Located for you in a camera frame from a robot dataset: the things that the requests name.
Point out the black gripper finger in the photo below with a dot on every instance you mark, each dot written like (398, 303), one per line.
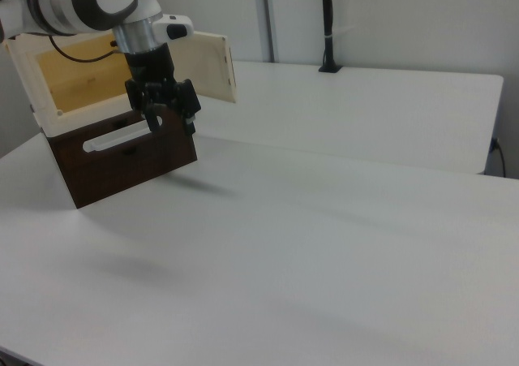
(153, 118)
(190, 102)

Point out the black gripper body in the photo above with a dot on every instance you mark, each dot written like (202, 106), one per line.
(152, 67)

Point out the cream cabinet door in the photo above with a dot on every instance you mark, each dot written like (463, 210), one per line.
(211, 67)

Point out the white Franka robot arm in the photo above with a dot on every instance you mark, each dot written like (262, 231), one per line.
(77, 5)

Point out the dark brown wooden base box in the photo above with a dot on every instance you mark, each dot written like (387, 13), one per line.
(129, 167)

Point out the grey metal partition post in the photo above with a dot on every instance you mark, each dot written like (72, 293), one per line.
(267, 17)

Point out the black camera pole with base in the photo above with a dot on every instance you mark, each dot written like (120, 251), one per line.
(328, 25)

